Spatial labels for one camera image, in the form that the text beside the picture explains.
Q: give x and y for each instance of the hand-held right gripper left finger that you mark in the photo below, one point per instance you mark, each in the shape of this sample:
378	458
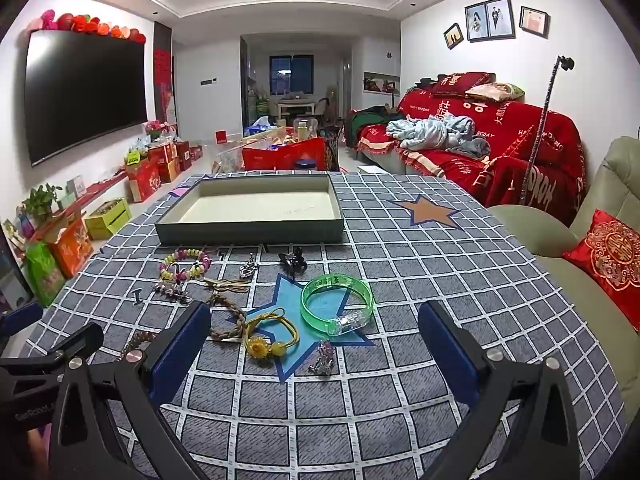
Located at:
180	350

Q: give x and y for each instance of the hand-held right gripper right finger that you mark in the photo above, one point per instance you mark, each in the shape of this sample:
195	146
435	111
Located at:
450	355

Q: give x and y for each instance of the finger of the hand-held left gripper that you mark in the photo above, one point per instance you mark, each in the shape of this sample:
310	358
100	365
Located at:
85	337
20	317

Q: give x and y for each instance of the green translucent bangle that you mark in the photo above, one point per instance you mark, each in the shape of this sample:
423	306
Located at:
345	322

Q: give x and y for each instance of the silver rhinestone brooch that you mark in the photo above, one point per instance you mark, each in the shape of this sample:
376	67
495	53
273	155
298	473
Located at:
321	357

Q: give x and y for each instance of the black hair claw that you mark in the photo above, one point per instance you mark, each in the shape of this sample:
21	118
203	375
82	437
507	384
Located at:
292	262

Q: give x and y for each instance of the green jewelry tray box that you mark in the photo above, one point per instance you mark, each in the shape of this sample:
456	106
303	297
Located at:
250	210

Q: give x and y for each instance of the green bag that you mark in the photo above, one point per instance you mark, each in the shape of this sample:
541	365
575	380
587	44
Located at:
44	275

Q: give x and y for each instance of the grey checked tablecloth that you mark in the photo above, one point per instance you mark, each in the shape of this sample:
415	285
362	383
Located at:
400	410

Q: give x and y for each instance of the gold bow hair clip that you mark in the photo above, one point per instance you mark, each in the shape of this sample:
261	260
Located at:
225	285

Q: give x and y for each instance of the orange gift box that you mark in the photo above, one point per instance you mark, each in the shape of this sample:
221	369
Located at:
75	250

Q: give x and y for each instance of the potted green plant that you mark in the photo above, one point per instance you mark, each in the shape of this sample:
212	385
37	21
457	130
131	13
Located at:
42	200

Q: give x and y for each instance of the yellow green box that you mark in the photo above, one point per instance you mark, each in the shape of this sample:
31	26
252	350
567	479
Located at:
107	220

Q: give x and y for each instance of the red gift box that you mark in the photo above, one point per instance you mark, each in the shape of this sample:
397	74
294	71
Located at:
145	182

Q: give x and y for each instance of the red embroidered cushion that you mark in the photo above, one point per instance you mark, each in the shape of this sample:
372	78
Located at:
607	255

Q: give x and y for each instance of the grey clothes bundle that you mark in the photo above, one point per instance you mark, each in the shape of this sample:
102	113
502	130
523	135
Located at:
440	135

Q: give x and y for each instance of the red flower bouquet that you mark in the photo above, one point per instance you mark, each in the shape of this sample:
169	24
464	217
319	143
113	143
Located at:
156	129

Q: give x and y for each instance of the red gift bag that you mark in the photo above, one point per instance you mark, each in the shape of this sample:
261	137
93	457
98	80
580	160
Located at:
285	156

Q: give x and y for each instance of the green armchair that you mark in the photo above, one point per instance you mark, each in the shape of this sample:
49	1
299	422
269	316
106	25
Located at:
615	180

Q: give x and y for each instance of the green cloth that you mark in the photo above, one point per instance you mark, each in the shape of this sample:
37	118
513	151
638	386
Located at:
365	122

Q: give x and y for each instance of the selfie stick pole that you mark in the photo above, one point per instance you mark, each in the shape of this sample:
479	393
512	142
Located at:
542	120

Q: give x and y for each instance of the beige pillow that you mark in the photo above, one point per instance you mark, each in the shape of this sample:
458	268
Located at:
495	92

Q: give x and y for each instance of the white console table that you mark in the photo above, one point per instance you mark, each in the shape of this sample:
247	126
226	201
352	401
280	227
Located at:
295	107

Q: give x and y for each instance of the red sofa cushion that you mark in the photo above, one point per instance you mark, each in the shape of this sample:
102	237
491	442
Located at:
460	84

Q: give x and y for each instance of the dark window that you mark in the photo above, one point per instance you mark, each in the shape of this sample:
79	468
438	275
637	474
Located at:
291	74

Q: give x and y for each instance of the garland of colourful balls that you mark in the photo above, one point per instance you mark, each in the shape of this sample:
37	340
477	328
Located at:
80	22

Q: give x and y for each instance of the wall television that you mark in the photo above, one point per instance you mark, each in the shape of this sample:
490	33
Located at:
85	90

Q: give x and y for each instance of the red wall hanging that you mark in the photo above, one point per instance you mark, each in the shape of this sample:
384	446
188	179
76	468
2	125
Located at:
164	85

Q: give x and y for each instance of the small black picture frame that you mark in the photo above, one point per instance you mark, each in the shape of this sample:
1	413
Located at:
453	35

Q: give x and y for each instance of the large double picture frame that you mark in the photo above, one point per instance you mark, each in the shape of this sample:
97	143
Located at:
490	19

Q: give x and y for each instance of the red photo picture frame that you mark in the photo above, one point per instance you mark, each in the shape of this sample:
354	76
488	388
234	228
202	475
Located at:
534	21

